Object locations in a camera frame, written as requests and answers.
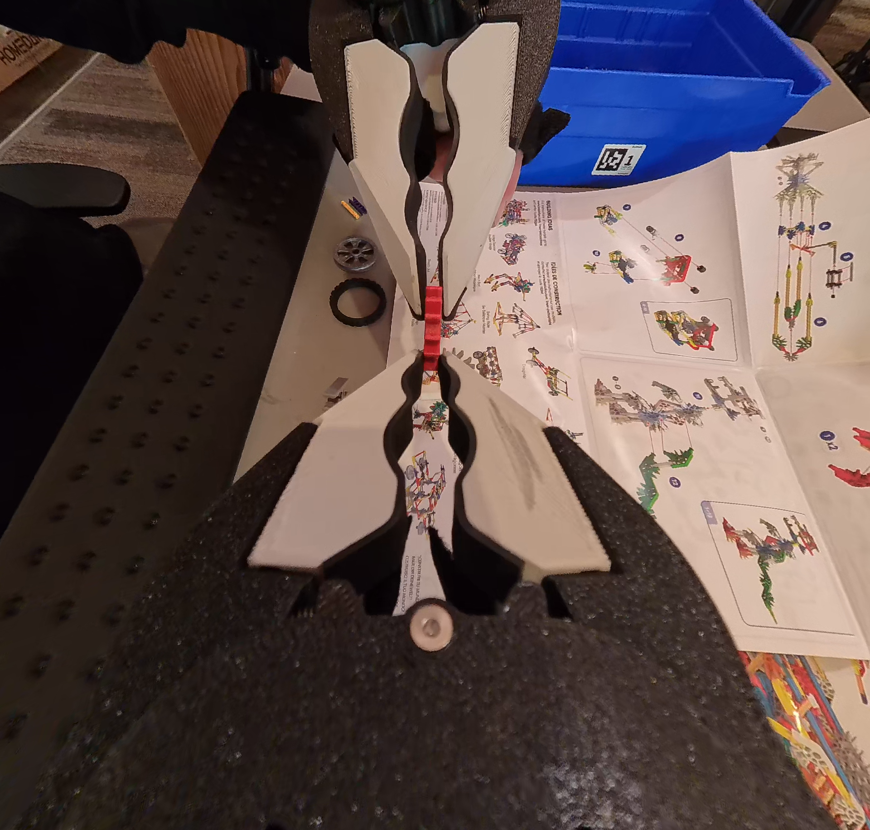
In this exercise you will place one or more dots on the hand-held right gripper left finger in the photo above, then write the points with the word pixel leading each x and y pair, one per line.
pixel 326 497

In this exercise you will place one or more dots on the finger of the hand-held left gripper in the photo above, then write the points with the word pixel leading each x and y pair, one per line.
pixel 374 109
pixel 489 109

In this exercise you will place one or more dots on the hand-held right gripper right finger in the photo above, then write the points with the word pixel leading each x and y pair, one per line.
pixel 537 503

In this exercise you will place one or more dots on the red connector piece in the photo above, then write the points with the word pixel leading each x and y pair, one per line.
pixel 433 340

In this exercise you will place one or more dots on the blue plastic bin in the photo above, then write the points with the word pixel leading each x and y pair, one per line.
pixel 680 116

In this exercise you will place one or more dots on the person's left forearm black sleeve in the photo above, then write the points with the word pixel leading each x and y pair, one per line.
pixel 136 0

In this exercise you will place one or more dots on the person's left hand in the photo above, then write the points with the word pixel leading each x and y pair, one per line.
pixel 443 153

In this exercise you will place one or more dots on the small yellow toy piece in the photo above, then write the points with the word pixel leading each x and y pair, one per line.
pixel 353 206

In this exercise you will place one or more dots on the white printed tag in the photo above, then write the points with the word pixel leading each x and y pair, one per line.
pixel 618 160

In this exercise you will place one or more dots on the small grey wheel hub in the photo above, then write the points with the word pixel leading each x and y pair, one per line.
pixel 355 255

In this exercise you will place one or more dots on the wooden cabinet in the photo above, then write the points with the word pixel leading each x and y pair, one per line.
pixel 197 82

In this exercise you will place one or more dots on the small black rubber tire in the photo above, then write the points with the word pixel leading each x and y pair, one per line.
pixel 335 304

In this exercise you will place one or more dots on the black perforated board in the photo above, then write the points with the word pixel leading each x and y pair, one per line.
pixel 170 367

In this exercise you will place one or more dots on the white folded instruction sheet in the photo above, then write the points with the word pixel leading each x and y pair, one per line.
pixel 768 476

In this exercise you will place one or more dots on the black office chair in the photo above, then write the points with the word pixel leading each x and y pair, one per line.
pixel 61 191

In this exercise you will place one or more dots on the cardboard box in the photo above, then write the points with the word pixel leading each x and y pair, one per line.
pixel 27 55

